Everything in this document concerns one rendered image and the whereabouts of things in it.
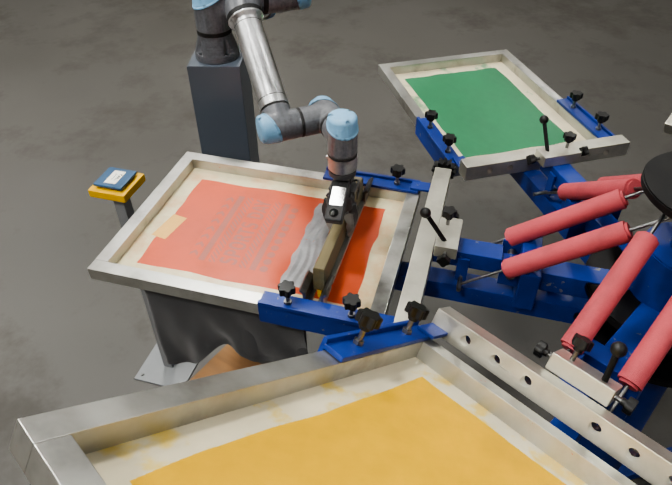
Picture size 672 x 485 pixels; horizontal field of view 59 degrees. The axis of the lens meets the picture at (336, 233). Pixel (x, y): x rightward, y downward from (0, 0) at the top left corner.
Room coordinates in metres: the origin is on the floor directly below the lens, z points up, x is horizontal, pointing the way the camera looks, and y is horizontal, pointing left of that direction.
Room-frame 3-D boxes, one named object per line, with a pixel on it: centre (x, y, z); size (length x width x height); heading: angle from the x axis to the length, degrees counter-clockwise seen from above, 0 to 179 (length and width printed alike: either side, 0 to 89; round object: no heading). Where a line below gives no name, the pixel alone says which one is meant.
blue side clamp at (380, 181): (1.51, -0.11, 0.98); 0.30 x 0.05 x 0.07; 74
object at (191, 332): (1.13, 0.31, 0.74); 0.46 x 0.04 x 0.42; 74
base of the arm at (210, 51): (1.98, 0.41, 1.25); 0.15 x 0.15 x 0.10
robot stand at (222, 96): (1.98, 0.40, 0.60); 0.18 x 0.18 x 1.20; 88
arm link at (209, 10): (1.99, 0.40, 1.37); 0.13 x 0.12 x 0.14; 112
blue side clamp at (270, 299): (0.98, 0.04, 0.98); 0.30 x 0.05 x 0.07; 74
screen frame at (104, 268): (1.31, 0.20, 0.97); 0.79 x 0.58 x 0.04; 74
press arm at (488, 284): (1.19, -0.22, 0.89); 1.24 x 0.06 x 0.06; 74
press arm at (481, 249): (1.16, -0.34, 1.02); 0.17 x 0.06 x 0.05; 74
